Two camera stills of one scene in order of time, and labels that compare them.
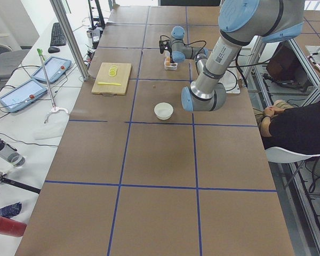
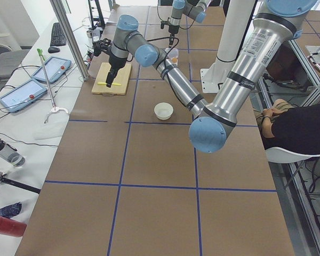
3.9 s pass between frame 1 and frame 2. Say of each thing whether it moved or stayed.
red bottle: stayed
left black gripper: moved
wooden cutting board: stayed
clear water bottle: stayed
